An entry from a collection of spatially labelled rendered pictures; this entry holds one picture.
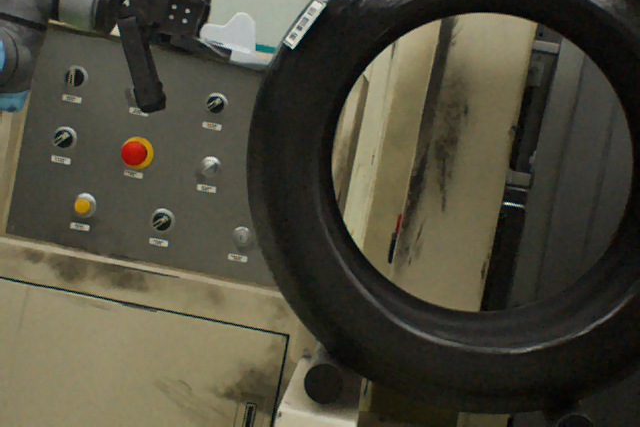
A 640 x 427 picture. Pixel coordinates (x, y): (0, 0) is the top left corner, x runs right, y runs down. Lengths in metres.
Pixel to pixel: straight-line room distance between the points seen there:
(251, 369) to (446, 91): 0.57
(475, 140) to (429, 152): 0.06
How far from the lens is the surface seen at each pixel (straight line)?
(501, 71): 1.82
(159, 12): 1.55
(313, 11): 1.46
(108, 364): 2.14
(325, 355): 1.52
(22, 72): 1.57
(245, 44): 1.54
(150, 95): 1.56
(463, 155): 1.82
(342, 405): 1.56
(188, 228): 2.14
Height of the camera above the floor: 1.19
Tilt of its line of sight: 3 degrees down
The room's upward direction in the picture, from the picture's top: 11 degrees clockwise
